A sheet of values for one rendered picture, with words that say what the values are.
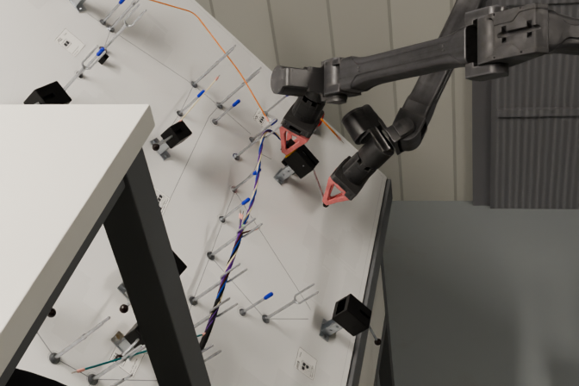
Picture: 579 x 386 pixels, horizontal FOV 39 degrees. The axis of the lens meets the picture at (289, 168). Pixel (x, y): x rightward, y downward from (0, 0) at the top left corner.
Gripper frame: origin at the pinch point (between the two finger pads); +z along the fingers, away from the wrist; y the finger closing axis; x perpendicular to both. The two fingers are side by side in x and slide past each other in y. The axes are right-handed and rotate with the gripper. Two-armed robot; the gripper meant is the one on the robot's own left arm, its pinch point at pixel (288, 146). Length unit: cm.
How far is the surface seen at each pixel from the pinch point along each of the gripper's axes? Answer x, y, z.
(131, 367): -1, 65, 6
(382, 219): 27.4, -18.6, 18.1
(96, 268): -15, 56, 1
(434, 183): 49, -142, 80
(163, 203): -13.4, 33.3, 1.8
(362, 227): 23.5, -9.7, 16.7
